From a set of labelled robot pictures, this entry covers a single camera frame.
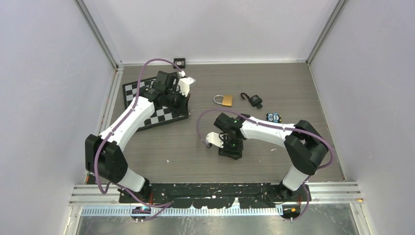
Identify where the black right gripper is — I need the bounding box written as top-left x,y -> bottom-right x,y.
219,134 -> 244,159

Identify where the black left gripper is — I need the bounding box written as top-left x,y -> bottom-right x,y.
165,88 -> 191,117

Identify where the black Kaijing padlock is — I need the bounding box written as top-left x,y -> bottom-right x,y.
240,93 -> 263,107

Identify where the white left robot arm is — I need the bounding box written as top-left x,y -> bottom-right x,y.
85,71 -> 195,203

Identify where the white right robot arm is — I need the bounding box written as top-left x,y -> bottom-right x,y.
206,113 -> 330,201

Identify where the black white chessboard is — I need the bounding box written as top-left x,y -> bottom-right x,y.
122,81 -> 190,131

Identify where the small black square box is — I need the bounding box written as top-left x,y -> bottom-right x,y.
173,58 -> 186,69

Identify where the brass padlock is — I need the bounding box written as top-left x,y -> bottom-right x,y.
213,95 -> 233,107

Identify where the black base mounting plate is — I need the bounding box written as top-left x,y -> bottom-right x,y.
119,183 -> 311,209

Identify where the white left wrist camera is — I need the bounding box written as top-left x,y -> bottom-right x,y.
178,70 -> 196,97

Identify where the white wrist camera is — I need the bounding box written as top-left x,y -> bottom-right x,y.
203,132 -> 224,148
178,70 -> 196,97

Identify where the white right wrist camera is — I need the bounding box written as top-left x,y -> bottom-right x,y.
203,132 -> 224,148

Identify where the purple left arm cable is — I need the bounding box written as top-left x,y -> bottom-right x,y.
93,58 -> 185,222

